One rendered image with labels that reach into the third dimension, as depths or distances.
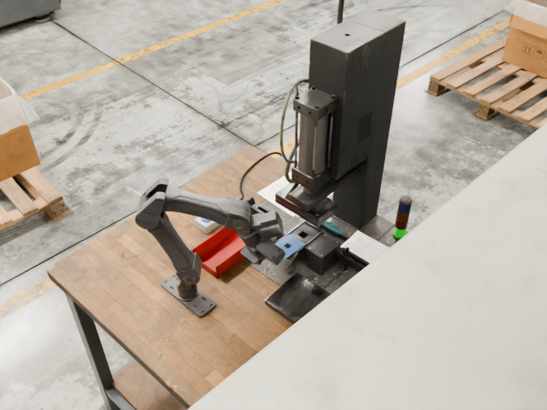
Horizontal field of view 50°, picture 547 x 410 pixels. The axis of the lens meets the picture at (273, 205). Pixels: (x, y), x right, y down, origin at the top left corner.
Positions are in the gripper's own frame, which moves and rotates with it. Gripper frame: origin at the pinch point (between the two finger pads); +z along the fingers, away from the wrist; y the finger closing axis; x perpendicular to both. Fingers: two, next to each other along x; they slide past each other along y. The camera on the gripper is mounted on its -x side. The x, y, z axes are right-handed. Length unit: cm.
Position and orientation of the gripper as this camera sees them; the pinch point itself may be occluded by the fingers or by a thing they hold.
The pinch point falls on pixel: (267, 256)
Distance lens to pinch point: 183.6
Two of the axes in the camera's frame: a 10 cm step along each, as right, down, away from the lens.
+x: -7.3, -4.5, 5.2
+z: 3.0, 4.7, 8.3
